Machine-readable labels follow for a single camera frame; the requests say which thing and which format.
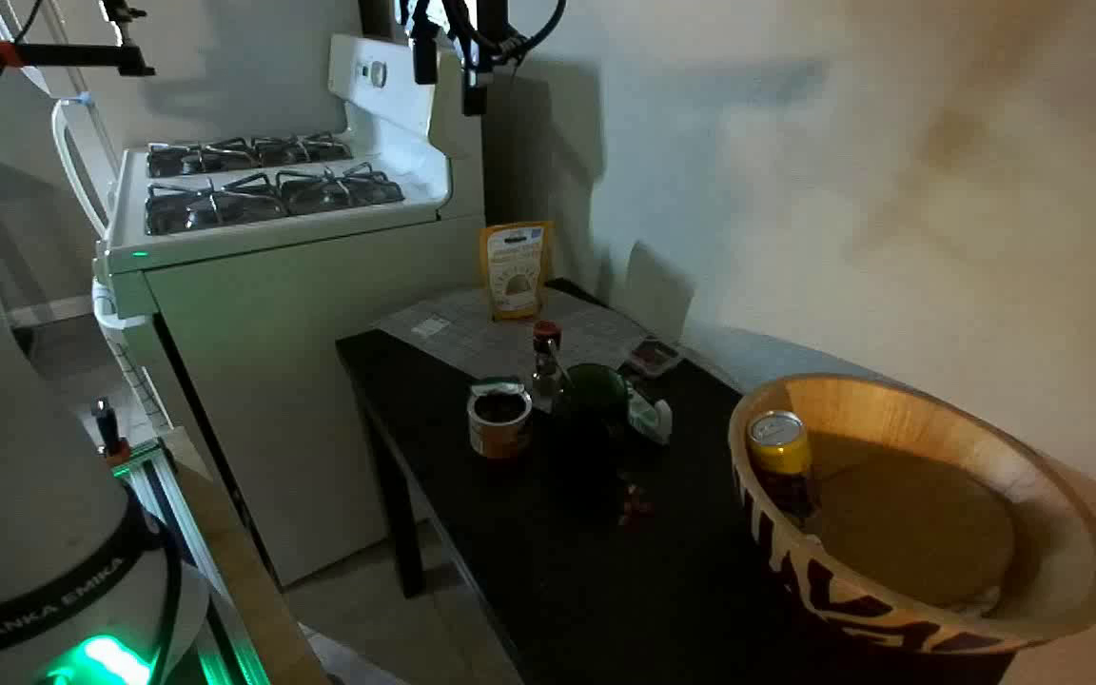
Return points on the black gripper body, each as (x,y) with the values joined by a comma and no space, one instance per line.
(458,25)

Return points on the black topped spice bottle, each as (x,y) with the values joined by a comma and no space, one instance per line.
(551,367)

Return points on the yellow lidded bottle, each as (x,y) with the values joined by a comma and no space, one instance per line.
(782,449)

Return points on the wooden bowl with black pattern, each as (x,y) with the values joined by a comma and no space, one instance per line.
(929,520)

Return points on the small cardboard box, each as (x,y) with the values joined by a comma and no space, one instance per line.
(513,269)

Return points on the black stove burner grate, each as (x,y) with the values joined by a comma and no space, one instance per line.
(267,194)
(246,152)

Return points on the grey paper placemat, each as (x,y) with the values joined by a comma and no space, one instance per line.
(472,334)

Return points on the small dark card box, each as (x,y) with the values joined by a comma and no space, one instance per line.
(652,359)

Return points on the dark green jar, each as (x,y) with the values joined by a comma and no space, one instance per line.
(593,411)

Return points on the white gas stove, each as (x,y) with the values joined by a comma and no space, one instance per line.
(282,382)

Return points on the small white object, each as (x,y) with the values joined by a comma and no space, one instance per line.
(652,415)

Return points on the small red crumbs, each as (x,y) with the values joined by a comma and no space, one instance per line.
(635,504)

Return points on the black side table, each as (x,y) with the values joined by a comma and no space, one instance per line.
(551,557)

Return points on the black camera stand bar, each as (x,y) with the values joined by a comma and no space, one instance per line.
(40,54)

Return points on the metal robot cart frame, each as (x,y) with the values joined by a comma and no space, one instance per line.
(226,571)

